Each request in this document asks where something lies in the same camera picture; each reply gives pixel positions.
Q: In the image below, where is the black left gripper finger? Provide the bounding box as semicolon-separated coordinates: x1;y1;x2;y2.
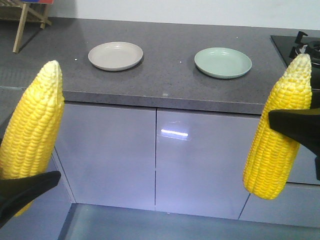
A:
0;170;61;226

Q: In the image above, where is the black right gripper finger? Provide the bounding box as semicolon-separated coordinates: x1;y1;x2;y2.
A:
268;108;320;180

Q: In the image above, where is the corn cob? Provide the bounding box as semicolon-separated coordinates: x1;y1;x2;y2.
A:
0;60;65;180
242;53;313;200

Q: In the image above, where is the black gas stove top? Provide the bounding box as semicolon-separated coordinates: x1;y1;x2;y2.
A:
271;31;320;91

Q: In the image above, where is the grey left cabinet door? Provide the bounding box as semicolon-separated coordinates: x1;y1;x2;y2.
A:
55;104;156;210

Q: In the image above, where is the grey cabinet door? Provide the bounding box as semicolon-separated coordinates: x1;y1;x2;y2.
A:
55;104;156;210
155;110;259;219

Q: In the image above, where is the grey right cabinet door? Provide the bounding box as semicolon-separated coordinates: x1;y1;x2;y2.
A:
155;110;259;219

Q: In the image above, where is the wooden dish rack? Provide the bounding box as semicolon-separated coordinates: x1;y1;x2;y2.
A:
0;0;54;54

